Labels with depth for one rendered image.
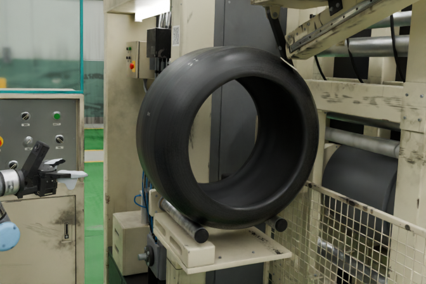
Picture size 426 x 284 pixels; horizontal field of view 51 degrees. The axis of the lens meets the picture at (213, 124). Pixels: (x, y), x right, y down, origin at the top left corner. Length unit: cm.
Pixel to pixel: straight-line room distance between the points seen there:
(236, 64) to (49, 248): 118
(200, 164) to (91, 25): 892
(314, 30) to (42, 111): 112
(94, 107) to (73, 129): 846
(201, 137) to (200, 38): 37
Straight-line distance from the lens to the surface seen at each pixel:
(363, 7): 145
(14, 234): 132
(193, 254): 140
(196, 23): 168
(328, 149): 227
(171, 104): 127
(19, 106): 198
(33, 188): 150
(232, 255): 151
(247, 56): 134
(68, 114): 199
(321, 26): 161
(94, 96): 1044
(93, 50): 1048
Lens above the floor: 141
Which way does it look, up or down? 8 degrees down
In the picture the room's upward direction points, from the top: 2 degrees clockwise
